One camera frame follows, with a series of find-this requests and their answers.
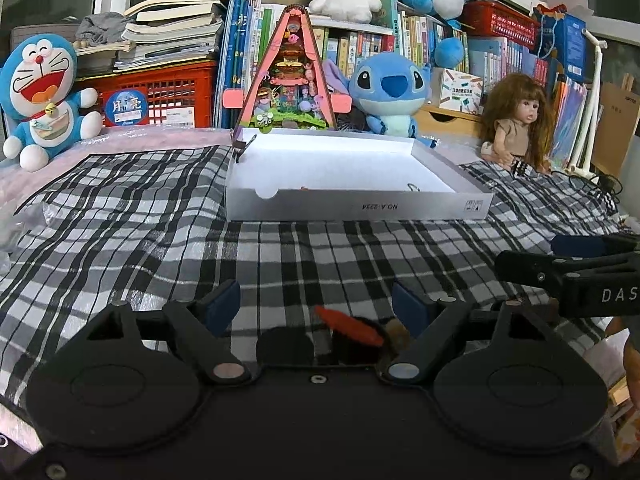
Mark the grey crumpled cloth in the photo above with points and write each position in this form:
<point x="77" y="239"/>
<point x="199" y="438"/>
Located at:
<point x="102" y="27"/>

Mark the red plastic basket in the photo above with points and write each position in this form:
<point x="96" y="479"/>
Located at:
<point x="500" y="19"/>

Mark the row of pastel spine books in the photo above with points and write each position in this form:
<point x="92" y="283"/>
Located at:
<point x="515" y="57"/>

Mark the black binder clip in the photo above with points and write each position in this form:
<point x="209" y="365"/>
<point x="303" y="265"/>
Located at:
<point x="245" y="149"/>

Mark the blue alien plush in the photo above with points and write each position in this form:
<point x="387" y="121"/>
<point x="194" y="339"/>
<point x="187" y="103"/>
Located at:
<point x="392" y="92"/>

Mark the blue gift bag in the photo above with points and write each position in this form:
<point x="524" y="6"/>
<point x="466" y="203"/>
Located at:
<point x="567" y="42"/>

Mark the grey storage box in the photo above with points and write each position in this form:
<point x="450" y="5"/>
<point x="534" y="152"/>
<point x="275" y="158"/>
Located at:
<point x="35" y="35"/>

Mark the row of blue thin books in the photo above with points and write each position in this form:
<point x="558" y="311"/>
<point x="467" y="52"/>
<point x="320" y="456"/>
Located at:
<point x="240" y="55"/>

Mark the long haired baby doll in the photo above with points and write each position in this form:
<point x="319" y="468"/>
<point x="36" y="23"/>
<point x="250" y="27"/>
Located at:
<point x="520" y="120"/>

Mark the black laced cloth piece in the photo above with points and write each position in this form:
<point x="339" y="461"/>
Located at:
<point x="520" y="168"/>

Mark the white shallow cardboard box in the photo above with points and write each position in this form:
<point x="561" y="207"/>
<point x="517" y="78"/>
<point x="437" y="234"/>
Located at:
<point x="325" y="170"/>

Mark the stack of worn books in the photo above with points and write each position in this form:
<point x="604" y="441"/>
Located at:
<point x="175" y="25"/>

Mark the pink blanket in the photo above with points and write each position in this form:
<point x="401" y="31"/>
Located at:
<point x="150" y="137"/>

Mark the row of tall leaning books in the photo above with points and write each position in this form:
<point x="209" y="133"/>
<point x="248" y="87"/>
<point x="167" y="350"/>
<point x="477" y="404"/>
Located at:
<point x="422" y="35"/>

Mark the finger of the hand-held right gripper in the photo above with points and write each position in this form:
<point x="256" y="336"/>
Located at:
<point x="530" y="266"/>
<point x="580" y="246"/>

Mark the white metal stand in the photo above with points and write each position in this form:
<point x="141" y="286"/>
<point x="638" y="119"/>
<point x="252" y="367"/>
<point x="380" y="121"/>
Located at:
<point x="595" y="100"/>

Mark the brown cardboard sheet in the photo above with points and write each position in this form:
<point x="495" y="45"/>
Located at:
<point x="619" y="125"/>

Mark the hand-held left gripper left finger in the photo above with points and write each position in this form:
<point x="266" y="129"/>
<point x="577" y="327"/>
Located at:
<point x="222" y="306"/>

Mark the wooden drawer box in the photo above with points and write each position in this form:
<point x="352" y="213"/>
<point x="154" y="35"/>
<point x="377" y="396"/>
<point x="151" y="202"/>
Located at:
<point x="445" y="121"/>

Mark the red plastic crate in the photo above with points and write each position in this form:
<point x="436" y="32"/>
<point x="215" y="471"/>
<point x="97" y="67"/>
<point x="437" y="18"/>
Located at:
<point x="170" y="95"/>

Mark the black white plaid blanket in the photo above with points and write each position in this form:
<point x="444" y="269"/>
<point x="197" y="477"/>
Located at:
<point x="150" y="240"/>

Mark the brown walnut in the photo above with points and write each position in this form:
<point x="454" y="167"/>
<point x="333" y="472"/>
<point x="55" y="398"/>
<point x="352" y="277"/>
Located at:
<point x="397" y="334"/>

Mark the row of thin colourful booklets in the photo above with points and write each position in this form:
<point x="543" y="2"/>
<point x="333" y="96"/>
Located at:
<point x="570" y="120"/>

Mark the row of small shelf books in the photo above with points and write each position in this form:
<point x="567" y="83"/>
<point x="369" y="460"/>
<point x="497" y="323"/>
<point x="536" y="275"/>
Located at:
<point x="350" y="47"/>

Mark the white pencil print box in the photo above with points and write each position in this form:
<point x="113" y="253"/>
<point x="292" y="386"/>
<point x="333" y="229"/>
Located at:
<point x="457" y="91"/>

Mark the clear plastic wrap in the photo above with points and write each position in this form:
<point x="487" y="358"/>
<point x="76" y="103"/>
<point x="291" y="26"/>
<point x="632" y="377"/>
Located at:
<point x="25" y="222"/>

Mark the black round disc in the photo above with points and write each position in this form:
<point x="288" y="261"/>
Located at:
<point x="356" y="355"/>
<point x="285" y="347"/>

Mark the blue cat robot plush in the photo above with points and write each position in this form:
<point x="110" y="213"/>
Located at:
<point x="42" y="100"/>

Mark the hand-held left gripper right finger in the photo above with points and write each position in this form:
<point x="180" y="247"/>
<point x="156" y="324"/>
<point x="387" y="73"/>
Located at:
<point x="407" y="306"/>

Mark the pink triangular toy house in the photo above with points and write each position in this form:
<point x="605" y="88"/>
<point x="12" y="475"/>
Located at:
<point x="290" y="75"/>

